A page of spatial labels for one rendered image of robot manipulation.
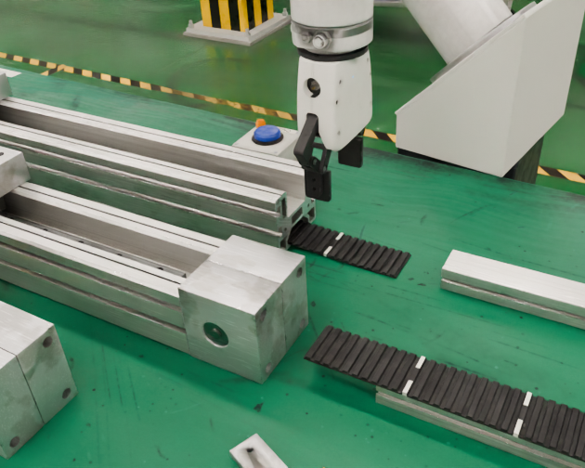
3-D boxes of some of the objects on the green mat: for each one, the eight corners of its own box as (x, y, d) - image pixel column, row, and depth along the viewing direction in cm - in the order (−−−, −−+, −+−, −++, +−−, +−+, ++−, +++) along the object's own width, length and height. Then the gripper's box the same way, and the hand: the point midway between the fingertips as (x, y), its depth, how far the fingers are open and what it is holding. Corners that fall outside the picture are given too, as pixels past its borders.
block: (95, 377, 68) (72, 308, 63) (7, 461, 60) (-27, 390, 55) (29, 345, 73) (2, 279, 67) (-61, 420, 65) (-99, 351, 59)
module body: (316, 217, 90) (314, 163, 85) (279, 258, 83) (275, 201, 78) (-60, 119, 124) (-77, 76, 119) (-109, 141, 117) (-129, 97, 112)
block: (318, 310, 75) (316, 242, 69) (262, 384, 66) (253, 314, 61) (252, 288, 79) (244, 223, 73) (189, 356, 70) (176, 287, 65)
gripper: (337, 8, 76) (339, 144, 86) (257, 59, 64) (270, 210, 74) (397, 15, 73) (392, 155, 83) (326, 70, 61) (330, 226, 71)
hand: (334, 172), depth 78 cm, fingers open, 8 cm apart
